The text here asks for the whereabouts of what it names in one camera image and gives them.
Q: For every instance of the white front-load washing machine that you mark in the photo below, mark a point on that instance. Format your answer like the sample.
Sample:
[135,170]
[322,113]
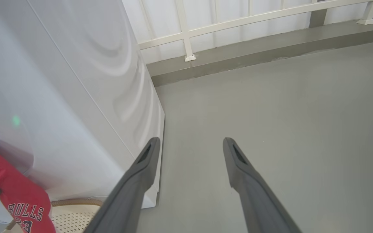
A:
[76,97]

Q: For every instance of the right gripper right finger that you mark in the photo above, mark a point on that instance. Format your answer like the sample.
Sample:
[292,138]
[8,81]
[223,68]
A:
[257,200]

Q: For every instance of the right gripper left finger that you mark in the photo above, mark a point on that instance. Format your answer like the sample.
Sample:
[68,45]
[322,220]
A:
[128,197]

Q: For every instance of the red Bulls jersey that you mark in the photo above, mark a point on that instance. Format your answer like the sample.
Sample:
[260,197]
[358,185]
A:
[11,184]

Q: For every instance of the cream metal railing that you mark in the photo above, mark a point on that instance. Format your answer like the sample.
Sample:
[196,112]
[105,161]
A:
[185,32]

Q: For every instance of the cream perforated laundry basket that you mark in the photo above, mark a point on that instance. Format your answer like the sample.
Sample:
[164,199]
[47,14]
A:
[73,216]

